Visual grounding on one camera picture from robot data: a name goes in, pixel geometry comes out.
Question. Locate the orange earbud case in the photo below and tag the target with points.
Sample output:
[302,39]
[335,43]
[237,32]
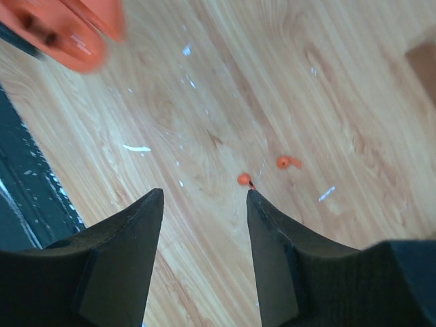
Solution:
[70,32]

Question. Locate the orange earbud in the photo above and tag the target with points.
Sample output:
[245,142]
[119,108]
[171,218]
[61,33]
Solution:
[284,162]
[245,179]

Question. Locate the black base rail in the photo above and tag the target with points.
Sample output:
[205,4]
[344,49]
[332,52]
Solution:
[35,209]

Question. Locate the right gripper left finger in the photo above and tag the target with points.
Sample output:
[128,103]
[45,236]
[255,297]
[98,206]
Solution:
[98,277]

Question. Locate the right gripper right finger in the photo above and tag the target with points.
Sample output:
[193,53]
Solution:
[305,279]

